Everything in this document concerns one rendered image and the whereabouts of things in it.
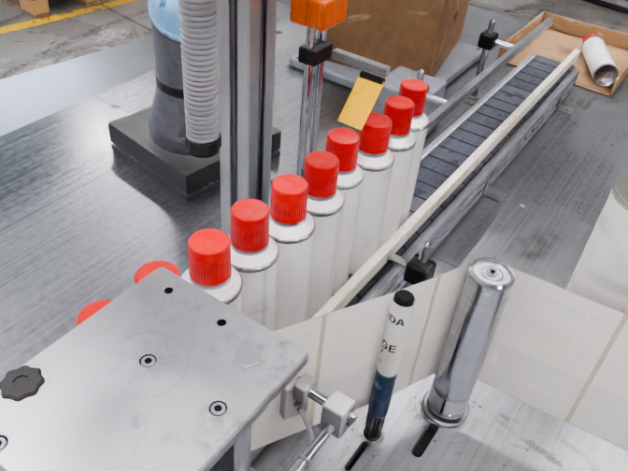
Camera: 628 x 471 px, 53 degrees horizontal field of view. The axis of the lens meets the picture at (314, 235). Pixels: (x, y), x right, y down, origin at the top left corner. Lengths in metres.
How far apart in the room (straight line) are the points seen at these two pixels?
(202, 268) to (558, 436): 0.39
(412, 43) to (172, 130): 0.54
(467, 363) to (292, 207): 0.21
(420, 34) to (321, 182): 0.74
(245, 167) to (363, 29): 0.64
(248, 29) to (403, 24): 0.66
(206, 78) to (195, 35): 0.04
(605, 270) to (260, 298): 0.36
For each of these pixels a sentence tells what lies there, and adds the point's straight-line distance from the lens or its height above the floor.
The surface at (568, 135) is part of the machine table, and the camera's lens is 1.30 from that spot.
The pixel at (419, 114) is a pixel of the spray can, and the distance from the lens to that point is 0.76.
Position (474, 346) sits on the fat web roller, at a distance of 0.57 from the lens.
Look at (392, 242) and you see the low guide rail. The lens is 0.78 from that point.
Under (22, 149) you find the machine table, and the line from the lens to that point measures 1.13.
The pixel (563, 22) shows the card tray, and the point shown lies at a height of 0.86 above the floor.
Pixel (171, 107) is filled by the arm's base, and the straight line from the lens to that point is 0.97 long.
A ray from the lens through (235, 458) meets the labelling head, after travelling 0.33.
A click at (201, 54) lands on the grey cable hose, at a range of 0.56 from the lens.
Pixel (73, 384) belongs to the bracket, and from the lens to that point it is 0.34.
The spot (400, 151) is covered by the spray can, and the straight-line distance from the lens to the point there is 0.72.
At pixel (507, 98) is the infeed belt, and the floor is 0.88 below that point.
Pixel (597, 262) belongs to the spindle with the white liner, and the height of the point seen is 0.99.
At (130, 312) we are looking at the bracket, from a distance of 0.36.
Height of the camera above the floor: 1.40
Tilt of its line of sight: 39 degrees down
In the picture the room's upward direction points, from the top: 6 degrees clockwise
